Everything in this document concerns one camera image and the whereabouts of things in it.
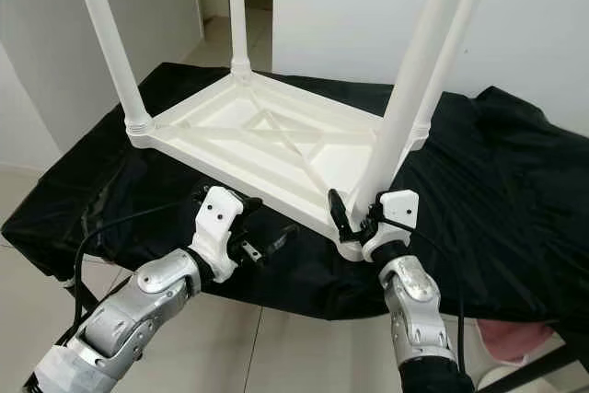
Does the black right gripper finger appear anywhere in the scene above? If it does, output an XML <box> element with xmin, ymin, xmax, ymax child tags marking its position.
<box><xmin>326</xmin><ymin>188</ymin><xmax>353</xmax><ymax>238</ymax></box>

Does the white plastic table top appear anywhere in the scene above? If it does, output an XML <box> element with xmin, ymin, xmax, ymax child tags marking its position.
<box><xmin>126</xmin><ymin>62</ymin><xmax>429</xmax><ymax>260</ymax></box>

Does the white plastic table leg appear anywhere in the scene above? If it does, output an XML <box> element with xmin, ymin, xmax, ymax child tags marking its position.
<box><xmin>67</xmin><ymin>0</ymin><xmax>156</xmax><ymax>145</ymax></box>
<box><xmin>350</xmin><ymin>0</ymin><xmax>484</xmax><ymax>228</ymax></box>
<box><xmin>227</xmin><ymin>0</ymin><xmax>251</xmax><ymax>76</ymax></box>
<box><xmin>410</xmin><ymin>0</ymin><xmax>500</xmax><ymax>150</ymax></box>

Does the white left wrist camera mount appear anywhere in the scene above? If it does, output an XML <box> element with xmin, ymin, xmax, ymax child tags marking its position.
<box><xmin>189</xmin><ymin>185</ymin><xmax>249</xmax><ymax>283</ymax></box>

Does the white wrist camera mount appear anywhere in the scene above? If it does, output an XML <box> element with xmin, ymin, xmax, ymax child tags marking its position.
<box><xmin>362</xmin><ymin>189</ymin><xmax>420</xmax><ymax>262</ymax></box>
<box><xmin>189</xmin><ymin>185</ymin><xmax>249</xmax><ymax>283</ymax></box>

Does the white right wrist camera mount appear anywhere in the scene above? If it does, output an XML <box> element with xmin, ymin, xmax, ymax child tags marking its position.
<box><xmin>362</xmin><ymin>189</ymin><xmax>420</xmax><ymax>262</ymax></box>

